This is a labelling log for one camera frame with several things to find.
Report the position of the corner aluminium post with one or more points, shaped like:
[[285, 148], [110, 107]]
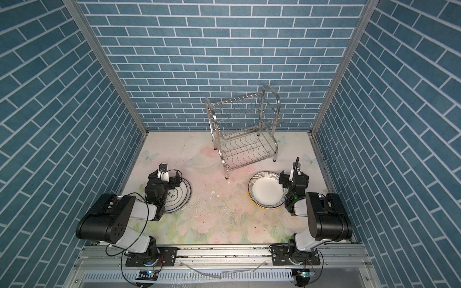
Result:
[[85, 28], [358, 32]]

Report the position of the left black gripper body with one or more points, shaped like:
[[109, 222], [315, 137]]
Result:
[[171, 184]]

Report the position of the green circuit board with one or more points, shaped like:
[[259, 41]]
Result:
[[302, 277], [147, 276]]

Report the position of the white plate black striped rim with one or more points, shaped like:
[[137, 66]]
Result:
[[264, 187]]

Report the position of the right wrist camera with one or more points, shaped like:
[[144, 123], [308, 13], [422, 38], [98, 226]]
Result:
[[296, 168]]

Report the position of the yellow rimmed polka dot plate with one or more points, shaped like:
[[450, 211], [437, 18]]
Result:
[[264, 206]]

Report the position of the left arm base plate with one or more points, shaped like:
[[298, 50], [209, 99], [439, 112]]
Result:
[[157, 256]]

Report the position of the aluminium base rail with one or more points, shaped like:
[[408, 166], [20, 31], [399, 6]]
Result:
[[343, 265]]

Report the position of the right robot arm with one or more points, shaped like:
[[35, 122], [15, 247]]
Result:
[[326, 216]]

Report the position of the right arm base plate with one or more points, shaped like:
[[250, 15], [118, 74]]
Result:
[[284, 255]]

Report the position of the white plate black cloud mark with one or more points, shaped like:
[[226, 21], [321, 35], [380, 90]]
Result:
[[178, 197]]

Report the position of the left green circuit board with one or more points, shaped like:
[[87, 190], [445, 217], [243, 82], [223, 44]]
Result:
[[147, 276]]

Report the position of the right corner aluminium post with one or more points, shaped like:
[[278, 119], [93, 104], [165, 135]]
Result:
[[358, 32]]

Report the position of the right green circuit board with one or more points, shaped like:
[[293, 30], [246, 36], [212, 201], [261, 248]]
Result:
[[302, 277]]

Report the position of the silver metal dish rack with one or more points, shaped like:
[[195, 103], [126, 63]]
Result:
[[243, 128]]

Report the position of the left corner aluminium post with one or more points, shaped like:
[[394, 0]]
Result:
[[85, 28]]

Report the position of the white slotted cable duct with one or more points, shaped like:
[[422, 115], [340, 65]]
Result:
[[188, 276]]

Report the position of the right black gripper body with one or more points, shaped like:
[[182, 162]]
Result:
[[287, 183]]

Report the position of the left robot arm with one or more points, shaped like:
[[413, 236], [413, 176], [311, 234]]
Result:
[[107, 220]]

